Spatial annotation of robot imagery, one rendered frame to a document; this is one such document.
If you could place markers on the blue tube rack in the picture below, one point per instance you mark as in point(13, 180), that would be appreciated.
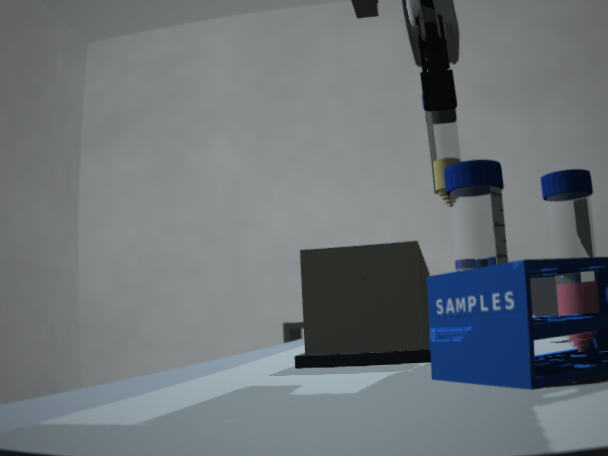
point(482, 330)

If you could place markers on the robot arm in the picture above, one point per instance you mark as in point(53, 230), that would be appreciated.
point(365, 8)

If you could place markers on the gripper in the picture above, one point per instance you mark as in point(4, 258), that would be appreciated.
point(438, 83)

